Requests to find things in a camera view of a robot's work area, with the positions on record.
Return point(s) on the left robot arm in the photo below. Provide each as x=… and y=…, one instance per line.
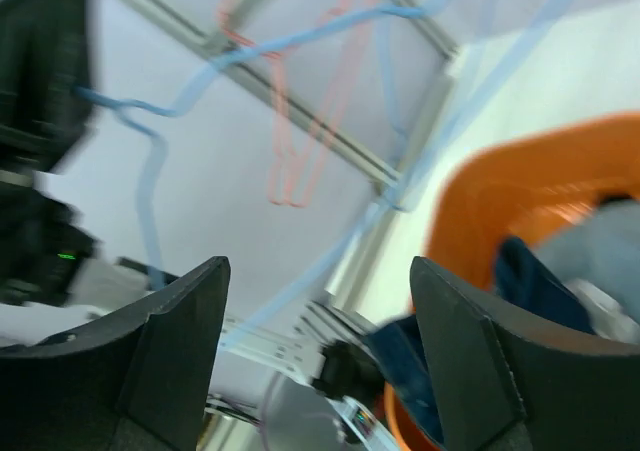
x=45, y=70

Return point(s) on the pink hanger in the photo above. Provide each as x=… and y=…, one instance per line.
x=337, y=96
x=288, y=166

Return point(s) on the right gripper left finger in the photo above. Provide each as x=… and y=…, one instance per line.
x=134, y=379

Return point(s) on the white garment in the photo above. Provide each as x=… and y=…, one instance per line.
x=607, y=317

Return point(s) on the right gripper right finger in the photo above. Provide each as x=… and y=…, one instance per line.
x=578, y=391

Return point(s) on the light blue hanger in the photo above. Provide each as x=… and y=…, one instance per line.
x=383, y=47
x=451, y=130

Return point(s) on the aluminium hanging rail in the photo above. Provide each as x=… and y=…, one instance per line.
x=366, y=143

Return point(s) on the orange plastic basket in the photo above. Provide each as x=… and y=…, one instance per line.
x=530, y=189

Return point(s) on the dark blue denim garment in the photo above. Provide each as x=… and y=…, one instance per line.
x=445, y=362

